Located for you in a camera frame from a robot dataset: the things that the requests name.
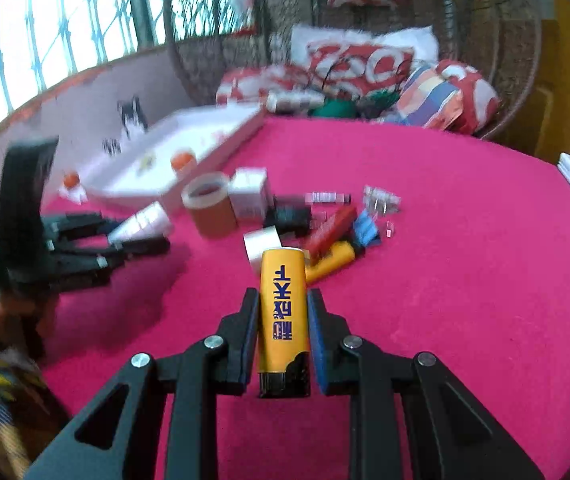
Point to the small clear piece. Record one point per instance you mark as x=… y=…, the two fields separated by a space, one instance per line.
x=390 y=229

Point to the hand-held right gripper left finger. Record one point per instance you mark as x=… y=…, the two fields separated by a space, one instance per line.
x=250 y=332

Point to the small orange tangerine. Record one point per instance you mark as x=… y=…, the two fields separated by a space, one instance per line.
x=71 y=180
x=182 y=160

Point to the striped orange blue cloth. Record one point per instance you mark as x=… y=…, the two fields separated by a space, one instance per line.
x=427 y=97

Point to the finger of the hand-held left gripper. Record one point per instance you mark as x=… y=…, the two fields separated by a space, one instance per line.
x=75 y=225
x=95 y=262

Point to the small white striped tube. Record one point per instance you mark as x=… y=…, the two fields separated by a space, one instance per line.
x=327 y=197

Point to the small white tapered container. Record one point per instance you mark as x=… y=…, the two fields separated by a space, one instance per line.
x=142 y=222

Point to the magenta tablecloth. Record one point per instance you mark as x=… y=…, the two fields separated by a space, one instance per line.
x=465 y=285

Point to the person's patterned clothing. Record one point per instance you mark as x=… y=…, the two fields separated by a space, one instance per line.
x=0 y=410

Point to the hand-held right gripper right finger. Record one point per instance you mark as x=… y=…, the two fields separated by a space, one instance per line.
x=317 y=342

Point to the pile of clear clips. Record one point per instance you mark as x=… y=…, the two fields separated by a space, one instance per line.
x=381 y=199

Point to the white pillow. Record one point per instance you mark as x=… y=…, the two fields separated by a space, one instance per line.
x=415 y=40

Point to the blue binder clip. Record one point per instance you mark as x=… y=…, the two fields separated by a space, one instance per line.
x=366 y=232

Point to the white tray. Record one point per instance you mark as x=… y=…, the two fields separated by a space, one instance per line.
x=165 y=170

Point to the small black object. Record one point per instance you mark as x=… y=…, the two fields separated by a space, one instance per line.
x=290 y=217

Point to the plain yellow lighter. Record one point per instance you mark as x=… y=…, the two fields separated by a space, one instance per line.
x=332 y=260

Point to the window with metal grille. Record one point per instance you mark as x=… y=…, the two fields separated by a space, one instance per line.
x=65 y=20

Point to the small white box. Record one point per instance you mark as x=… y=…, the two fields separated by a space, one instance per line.
x=247 y=195

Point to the yellow lighter with blue print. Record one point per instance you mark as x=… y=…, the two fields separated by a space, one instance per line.
x=282 y=310

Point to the green item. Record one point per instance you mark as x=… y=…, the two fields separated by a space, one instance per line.
x=337 y=108

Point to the white marker block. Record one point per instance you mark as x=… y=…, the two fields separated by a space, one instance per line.
x=111 y=146

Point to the white sheet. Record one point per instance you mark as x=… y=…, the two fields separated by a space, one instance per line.
x=75 y=196

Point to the black marker cube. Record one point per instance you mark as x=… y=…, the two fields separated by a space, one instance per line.
x=132 y=115

